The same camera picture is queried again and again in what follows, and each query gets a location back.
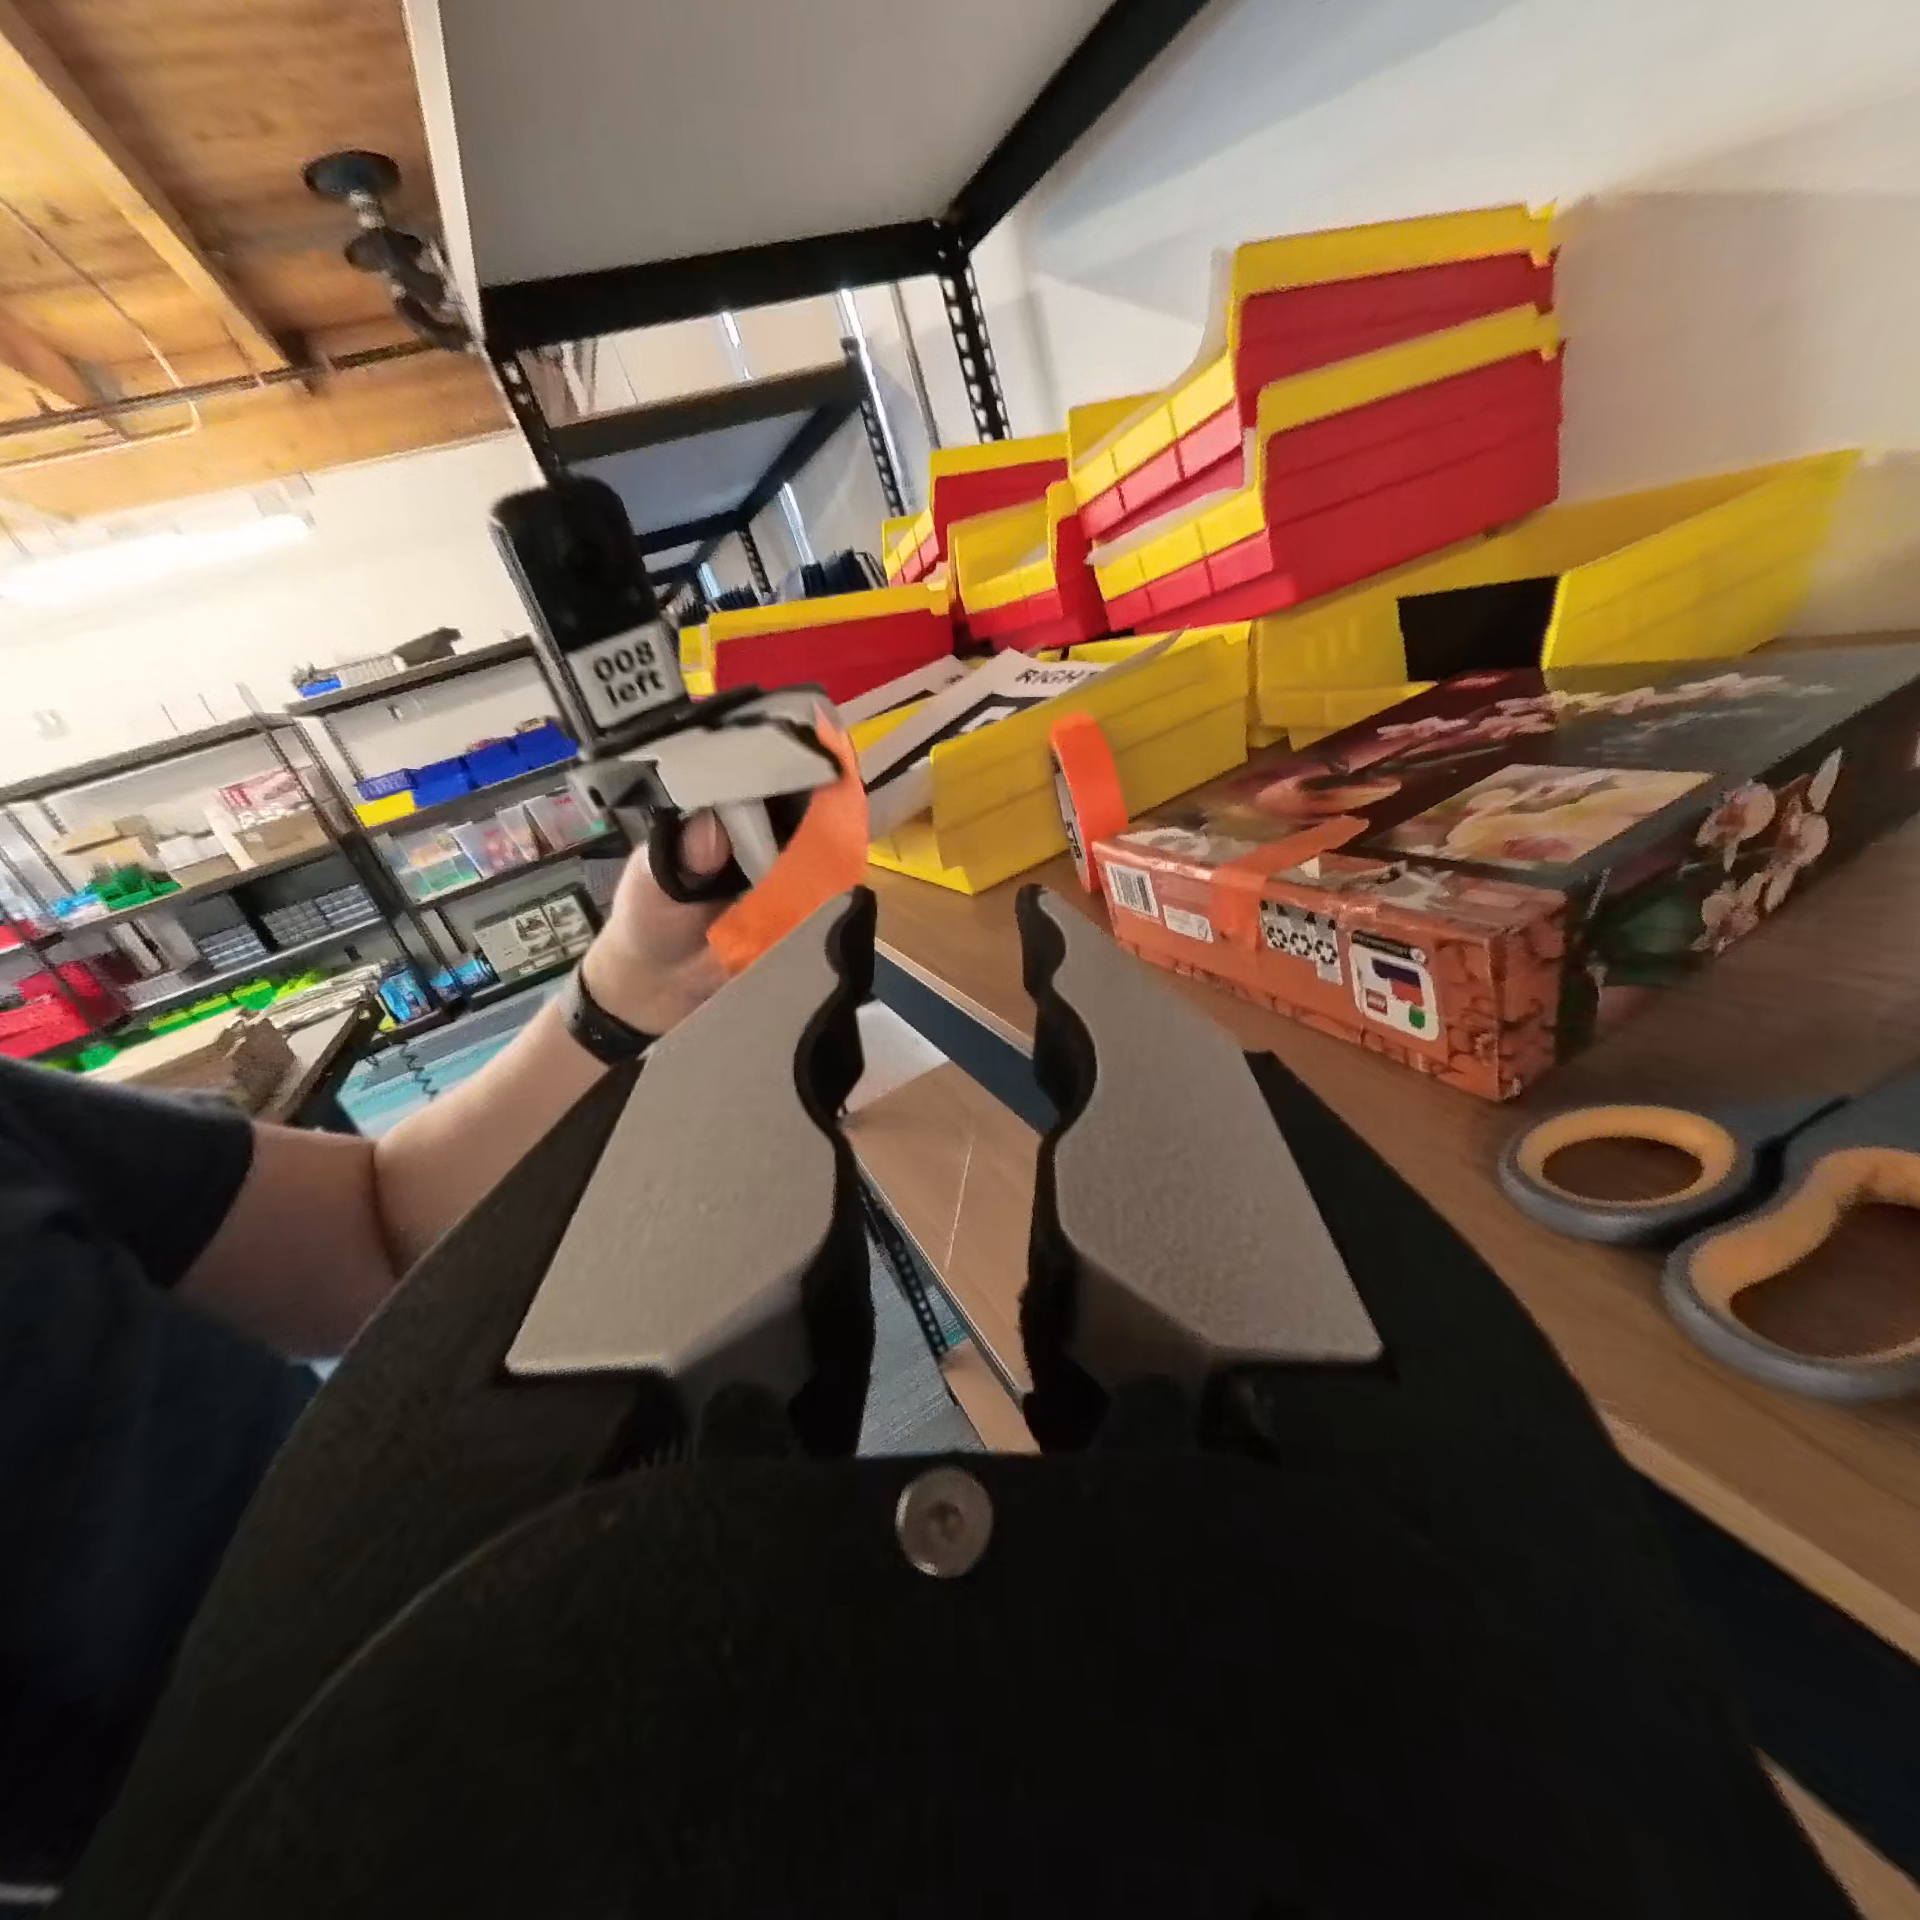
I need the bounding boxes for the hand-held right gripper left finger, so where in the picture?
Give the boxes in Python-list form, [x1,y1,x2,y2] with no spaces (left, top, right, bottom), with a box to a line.
[507,884,880,1451]

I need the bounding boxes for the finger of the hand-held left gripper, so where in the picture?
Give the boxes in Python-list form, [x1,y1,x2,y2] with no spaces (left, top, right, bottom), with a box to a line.
[657,720,846,815]
[688,688,851,753]

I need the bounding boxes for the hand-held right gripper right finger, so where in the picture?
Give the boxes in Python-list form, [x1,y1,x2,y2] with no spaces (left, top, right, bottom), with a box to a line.
[1015,881,1384,1444]

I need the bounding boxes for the orange tape strip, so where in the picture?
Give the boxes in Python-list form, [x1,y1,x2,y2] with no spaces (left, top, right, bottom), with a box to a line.
[702,732,876,980]

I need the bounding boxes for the person's left forearm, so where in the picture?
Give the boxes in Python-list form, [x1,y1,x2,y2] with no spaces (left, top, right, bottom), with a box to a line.
[171,989,650,1360]

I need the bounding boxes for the person's left hand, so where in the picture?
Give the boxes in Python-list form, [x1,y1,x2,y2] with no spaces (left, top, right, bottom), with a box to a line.
[591,838,752,1040]

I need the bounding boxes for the white printed paper sheet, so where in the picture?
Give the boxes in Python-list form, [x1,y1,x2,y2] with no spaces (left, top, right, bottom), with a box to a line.
[843,627,1192,836]

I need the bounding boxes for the black wristband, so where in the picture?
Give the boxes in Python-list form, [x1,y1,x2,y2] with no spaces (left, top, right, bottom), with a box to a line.
[561,959,665,1070]

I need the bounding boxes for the row of blue bins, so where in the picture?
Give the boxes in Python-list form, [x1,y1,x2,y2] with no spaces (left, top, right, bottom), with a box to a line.
[356,721,585,815]

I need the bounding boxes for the orange tape roll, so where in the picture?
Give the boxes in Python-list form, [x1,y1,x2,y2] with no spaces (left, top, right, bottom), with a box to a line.
[1047,711,1129,905]

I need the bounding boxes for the black metal shelving rack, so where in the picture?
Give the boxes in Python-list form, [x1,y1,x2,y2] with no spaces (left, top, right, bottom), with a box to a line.
[479,0,1220,1412]

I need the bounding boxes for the black ceiling fixture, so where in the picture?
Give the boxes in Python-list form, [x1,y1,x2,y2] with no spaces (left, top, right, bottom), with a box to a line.
[304,147,474,355]

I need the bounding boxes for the background shelving unit with goods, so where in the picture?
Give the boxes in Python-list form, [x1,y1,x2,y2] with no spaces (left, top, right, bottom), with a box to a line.
[0,631,609,1080]

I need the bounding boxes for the flower print toy set box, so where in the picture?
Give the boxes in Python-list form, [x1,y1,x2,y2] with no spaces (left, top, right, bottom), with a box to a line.
[1089,643,1920,1105]

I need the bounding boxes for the grey orange scissors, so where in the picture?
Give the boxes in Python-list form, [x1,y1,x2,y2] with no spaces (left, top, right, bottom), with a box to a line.
[1498,1067,1920,1407]

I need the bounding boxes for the stack of yellow red bins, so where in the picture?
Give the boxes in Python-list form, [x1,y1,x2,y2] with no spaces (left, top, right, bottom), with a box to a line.
[679,198,1866,897]

